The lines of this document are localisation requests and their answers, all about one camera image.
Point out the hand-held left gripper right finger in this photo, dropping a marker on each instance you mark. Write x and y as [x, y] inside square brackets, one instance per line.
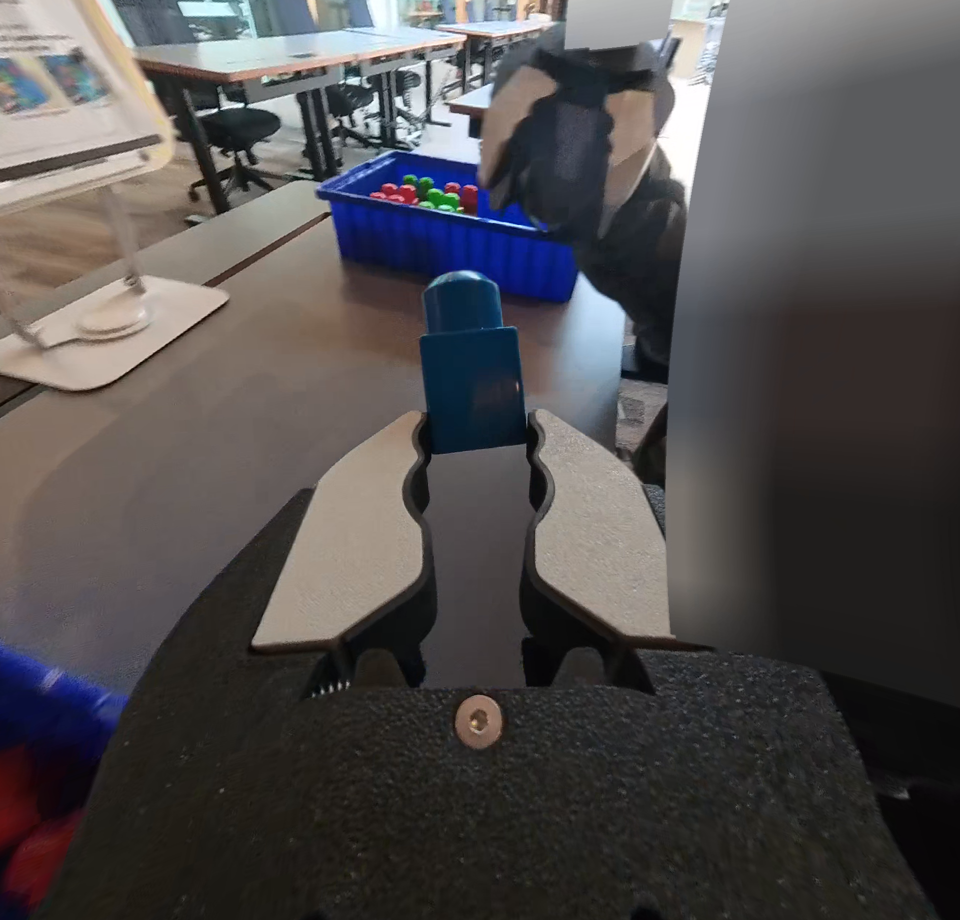
[600, 553]

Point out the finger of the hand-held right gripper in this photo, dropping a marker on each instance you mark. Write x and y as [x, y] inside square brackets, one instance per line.
[510, 110]
[634, 133]

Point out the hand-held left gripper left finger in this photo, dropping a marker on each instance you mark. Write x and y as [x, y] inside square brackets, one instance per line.
[352, 553]

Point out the blue plastic bin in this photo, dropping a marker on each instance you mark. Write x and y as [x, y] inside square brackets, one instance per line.
[450, 245]
[45, 710]

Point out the blue mega block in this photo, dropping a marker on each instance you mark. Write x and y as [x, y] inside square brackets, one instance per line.
[472, 388]

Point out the person's right forearm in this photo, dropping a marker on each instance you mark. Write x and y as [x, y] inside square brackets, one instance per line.
[645, 260]

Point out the pile of mega blocks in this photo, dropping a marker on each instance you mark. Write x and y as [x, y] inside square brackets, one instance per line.
[409, 193]

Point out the printed instruction sheet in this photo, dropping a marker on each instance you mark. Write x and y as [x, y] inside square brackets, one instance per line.
[45, 133]

